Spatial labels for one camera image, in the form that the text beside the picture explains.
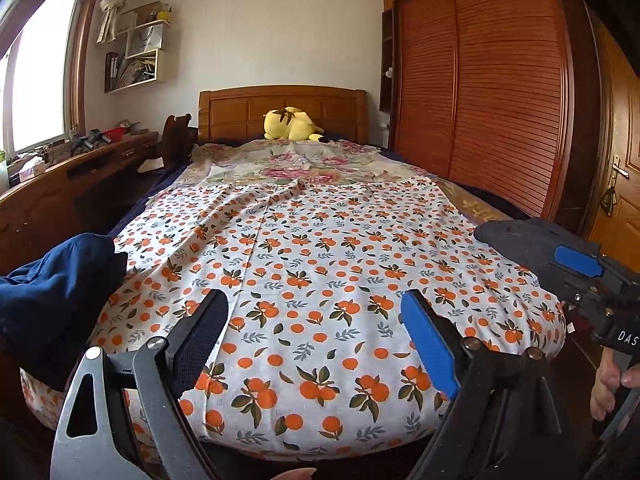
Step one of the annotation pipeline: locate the navy blue suit jacket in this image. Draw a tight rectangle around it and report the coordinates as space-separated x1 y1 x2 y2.
1 233 128 391

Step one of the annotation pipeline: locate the right hand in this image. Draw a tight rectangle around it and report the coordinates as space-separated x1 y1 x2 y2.
590 348 640 422

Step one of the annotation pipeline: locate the left hand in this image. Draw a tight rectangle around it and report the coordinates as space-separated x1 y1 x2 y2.
271 467 317 480

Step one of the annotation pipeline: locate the dark grey garment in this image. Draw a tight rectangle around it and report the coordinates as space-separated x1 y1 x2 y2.
474 219 598 281

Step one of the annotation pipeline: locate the wooden door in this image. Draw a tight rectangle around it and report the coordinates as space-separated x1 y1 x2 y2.
584 16 639 271

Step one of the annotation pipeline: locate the orange print bed sheet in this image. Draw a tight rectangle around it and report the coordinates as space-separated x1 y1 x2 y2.
19 179 569 461

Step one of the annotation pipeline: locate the wooden louvered wardrobe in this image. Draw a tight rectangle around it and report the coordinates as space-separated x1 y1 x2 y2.
383 0 600 233

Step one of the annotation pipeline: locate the wooden desk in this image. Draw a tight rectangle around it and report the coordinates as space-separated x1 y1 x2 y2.
0 132 157 274

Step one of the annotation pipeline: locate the wooden chair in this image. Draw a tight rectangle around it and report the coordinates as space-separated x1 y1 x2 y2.
160 114 198 169

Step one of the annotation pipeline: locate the pink floral blanket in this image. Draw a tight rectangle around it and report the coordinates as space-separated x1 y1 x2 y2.
177 140 427 186

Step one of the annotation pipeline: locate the yellow plush toy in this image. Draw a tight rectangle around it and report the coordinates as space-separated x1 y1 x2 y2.
264 106 326 142

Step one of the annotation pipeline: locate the wooden headboard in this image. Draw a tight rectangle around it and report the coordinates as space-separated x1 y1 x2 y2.
197 84 370 146

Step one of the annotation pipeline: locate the window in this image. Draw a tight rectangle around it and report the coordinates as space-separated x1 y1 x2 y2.
1 0 96 158

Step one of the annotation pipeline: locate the brass door handle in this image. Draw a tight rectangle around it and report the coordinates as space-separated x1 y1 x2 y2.
600 155 630 218

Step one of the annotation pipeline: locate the white wall shelf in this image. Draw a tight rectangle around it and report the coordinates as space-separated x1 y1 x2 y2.
104 1 172 93

